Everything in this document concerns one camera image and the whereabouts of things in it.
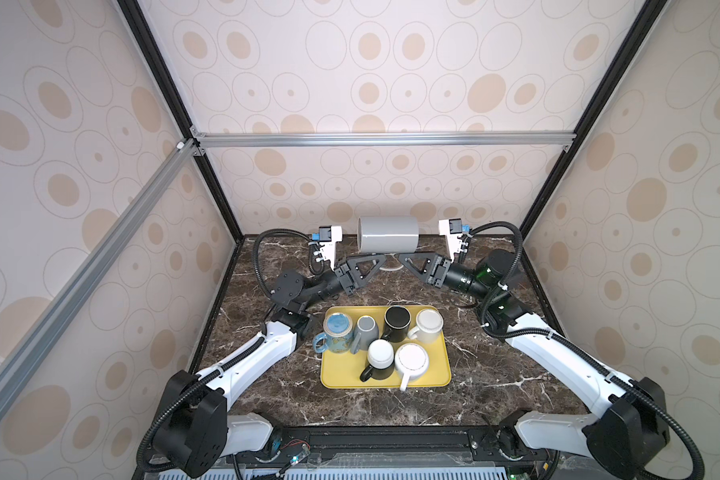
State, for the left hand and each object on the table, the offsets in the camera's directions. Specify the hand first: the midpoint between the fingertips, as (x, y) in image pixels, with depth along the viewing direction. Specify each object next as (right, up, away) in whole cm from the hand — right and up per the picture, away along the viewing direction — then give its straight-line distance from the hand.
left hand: (390, 267), depth 58 cm
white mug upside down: (+7, -26, +22) cm, 35 cm away
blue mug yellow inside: (-13, -19, +24) cm, 33 cm away
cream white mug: (+14, -17, +30) cm, 37 cm away
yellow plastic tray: (-11, -30, +28) cm, 43 cm away
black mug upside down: (+4, -17, +28) cm, 33 cm away
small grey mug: (-5, -19, +26) cm, 33 cm away
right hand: (+3, +1, +4) cm, 5 cm away
